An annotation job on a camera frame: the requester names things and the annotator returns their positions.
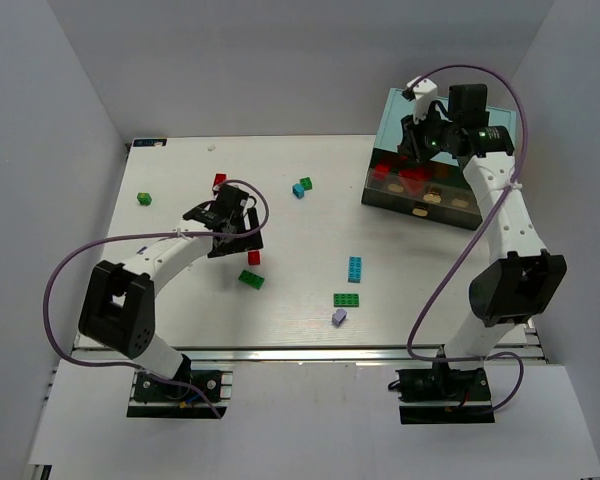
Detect red rounded lego brick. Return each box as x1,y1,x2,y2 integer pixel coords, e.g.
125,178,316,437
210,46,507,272
399,167,431,197

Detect small red square lego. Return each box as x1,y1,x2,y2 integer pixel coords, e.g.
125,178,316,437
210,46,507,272
247,250,261,266

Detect green long lego brick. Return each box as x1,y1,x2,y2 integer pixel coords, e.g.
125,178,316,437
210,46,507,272
333,293,360,308

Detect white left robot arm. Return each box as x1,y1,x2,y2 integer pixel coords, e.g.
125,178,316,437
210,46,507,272
78,207,263,383

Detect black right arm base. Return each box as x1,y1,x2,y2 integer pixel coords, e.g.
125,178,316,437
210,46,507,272
387,364,495,425

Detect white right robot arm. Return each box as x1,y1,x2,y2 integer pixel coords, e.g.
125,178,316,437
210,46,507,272
398,79,567,371

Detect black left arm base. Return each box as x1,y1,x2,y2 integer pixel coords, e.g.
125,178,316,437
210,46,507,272
126,369,233,420

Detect large red lego brick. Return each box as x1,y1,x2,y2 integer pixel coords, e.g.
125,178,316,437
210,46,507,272
213,173,227,187

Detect teal drawer organizer box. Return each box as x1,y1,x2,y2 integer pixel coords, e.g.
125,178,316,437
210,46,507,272
361,84,516,231

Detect clear open drawer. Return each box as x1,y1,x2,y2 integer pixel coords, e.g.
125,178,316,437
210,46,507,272
361,164,482,231

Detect green flat lego plate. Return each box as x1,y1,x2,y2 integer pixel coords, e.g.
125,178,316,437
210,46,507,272
238,270,265,290

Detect small cyan lego brick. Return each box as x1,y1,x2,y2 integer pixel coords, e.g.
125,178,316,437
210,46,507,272
292,184,305,199

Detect green yellow lego cube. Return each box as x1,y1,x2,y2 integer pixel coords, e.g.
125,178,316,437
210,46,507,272
136,192,152,206

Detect small green lego brick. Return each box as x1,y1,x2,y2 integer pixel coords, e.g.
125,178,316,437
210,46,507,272
299,177,313,190

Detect dark corner label sticker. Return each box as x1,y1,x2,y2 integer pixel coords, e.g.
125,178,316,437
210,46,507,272
132,138,167,148

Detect long cyan lego brick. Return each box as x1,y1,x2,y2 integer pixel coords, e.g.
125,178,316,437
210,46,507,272
347,256,362,283

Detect lilac lego piece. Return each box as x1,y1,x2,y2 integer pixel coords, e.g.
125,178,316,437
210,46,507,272
332,308,347,327

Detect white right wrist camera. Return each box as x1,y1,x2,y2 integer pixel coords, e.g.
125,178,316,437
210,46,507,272
402,77,438,124

